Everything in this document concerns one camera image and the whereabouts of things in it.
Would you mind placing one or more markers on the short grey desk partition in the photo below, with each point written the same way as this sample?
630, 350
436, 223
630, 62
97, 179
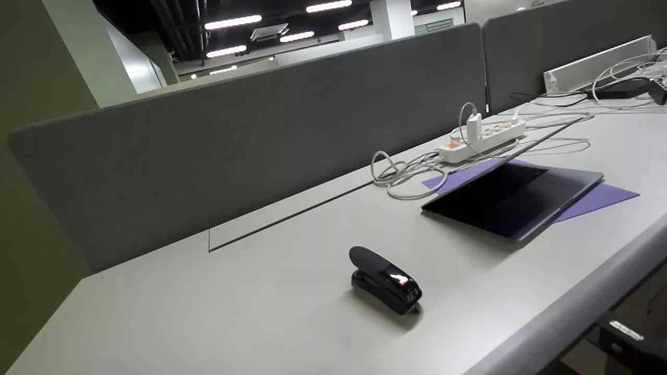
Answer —
543, 48

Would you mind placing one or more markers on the white charger plug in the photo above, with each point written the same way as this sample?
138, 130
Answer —
473, 130

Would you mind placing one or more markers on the black table clamp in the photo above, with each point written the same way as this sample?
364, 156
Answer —
626, 339

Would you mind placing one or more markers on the black power brick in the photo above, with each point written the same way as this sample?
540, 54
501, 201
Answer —
626, 88

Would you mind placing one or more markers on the dark grey laptop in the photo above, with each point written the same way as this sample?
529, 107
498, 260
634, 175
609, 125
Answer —
511, 199

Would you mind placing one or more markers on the white elongated bar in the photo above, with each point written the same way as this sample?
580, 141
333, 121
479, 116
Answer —
597, 65

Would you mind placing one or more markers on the long grey desk partition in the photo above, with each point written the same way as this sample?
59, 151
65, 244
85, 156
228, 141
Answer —
243, 153

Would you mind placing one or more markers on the fluorescent ceiling light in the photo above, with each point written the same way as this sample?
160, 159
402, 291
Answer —
327, 6
297, 35
448, 5
226, 51
352, 24
232, 22

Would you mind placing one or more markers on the white power strip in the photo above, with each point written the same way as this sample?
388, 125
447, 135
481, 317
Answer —
490, 137

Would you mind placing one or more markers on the black stapler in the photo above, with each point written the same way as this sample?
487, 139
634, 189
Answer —
387, 282

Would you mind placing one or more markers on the white building column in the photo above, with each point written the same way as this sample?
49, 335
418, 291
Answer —
393, 17

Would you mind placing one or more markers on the purple paper mat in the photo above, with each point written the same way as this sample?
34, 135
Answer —
601, 199

